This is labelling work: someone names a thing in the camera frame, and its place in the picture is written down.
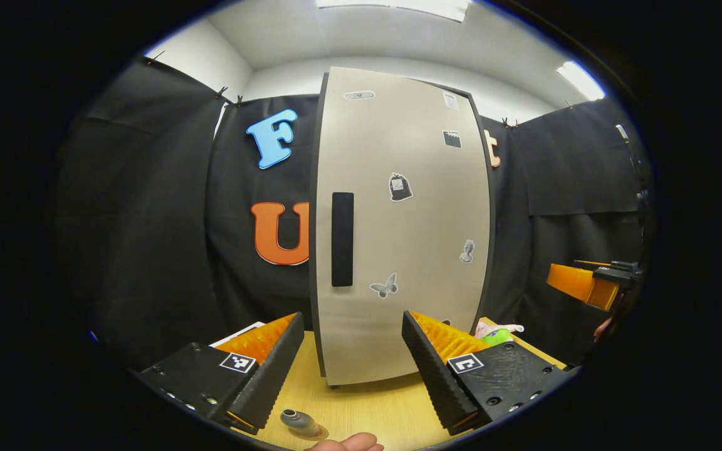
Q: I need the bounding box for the beige cabinet door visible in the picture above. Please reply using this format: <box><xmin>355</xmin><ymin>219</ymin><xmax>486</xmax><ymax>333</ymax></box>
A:
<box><xmin>314</xmin><ymin>66</ymin><xmax>493</xmax><ymax>386</ymax></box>

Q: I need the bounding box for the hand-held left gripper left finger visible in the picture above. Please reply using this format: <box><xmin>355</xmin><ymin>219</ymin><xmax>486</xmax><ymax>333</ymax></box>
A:
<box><xmin>134</xmin><ymin>312</ymin><xmax>305</xmax><ymax>435</ymax></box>

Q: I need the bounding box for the dark grey cabinet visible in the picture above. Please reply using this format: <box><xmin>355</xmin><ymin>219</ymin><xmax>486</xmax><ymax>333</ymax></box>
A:
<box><xmin>308</xmin><ymin>66</ymin><xmax>498</xmax><ymax>389</ymax></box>

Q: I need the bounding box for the pink green plush toy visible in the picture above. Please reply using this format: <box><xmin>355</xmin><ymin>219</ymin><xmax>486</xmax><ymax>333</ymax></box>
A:
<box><xmin>474</xmin><ymin>319</ymin><xmax>525</xmax><ymax>347</ymax></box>

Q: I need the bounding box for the grey bottle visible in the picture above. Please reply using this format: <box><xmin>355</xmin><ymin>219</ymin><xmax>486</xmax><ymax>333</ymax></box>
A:
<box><xmin>280</xmin><ymin>408</ymin><xmax>323</xmax><ymax>437</ymax></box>

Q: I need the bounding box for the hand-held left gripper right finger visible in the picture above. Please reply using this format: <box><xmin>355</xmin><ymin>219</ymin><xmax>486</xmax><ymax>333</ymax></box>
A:
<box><xmin>402</xmin><ymin>310</ymin><xmax>576</xmax><ymax>435</ymax></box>

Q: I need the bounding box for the black cabinet door handle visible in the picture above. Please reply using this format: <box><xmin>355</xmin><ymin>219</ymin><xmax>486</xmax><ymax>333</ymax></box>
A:
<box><xmin>331</xmin><ymin>192</ymin><xmax>355</xmax><ymax>288</ymax></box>

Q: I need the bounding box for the black backdrop cloth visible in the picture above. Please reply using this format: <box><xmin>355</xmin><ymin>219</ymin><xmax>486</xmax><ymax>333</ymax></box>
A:
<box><xmin>54</xmin><ymin>56</ymin><xmax>647</xmax><ymax>370</ymax></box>

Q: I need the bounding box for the ceiling light panel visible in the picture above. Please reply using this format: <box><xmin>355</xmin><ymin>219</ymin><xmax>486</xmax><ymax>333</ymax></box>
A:
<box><xmin>555</xmin><ymin>61</ymin><xmax>607</xmax><ymax>101</ymax></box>
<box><xmin>316</xmin><ymin>0</ymin><xmax>472</xmax><ymax>23</ymax></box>

